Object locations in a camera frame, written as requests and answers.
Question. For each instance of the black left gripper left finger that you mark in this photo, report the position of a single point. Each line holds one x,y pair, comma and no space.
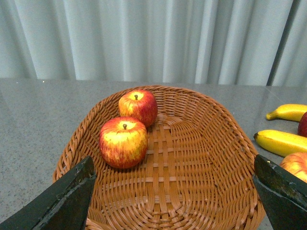
63,206

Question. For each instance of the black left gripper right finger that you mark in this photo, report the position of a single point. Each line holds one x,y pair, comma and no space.
283,195

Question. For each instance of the red yellow apple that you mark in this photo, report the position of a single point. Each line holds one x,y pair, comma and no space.
296,164
123,142
140,104

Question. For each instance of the yellow banana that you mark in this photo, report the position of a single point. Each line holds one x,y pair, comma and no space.
291,112
280,143

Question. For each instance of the dark red apple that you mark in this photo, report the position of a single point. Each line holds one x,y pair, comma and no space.
302,126

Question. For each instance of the left brown wicker basket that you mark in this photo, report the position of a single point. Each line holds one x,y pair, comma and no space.
196,175

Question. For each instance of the white pleated curtain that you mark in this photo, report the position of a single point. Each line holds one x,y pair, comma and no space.
244,42

